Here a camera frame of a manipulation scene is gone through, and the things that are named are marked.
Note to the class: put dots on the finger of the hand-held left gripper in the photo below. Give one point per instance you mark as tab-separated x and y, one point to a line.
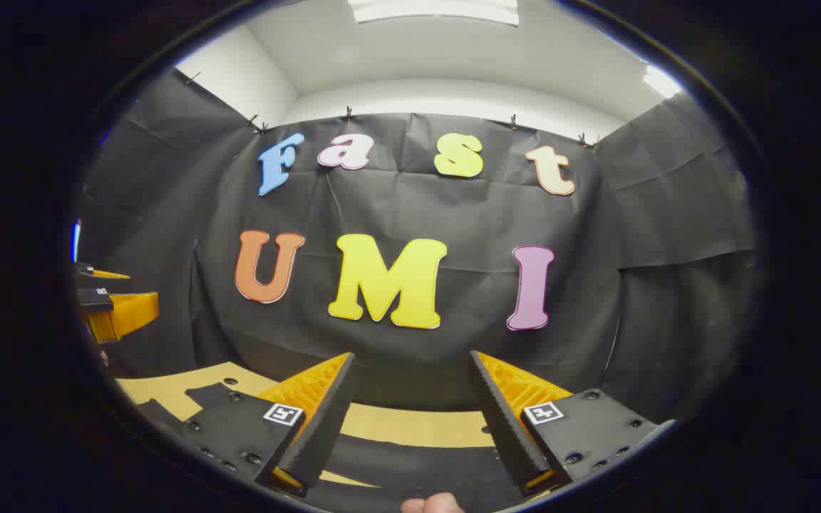
129	310
91	270

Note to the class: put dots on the dark blue jeans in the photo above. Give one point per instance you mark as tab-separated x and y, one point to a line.
410	470

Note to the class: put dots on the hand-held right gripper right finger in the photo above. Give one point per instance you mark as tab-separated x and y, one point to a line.
507	427

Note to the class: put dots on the black backdrop cloth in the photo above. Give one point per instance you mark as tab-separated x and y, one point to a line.
453	206

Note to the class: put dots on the ceiling light panel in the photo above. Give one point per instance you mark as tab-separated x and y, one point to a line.
432	10
661	81

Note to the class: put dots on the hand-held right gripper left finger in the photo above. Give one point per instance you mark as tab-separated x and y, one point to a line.
321	427

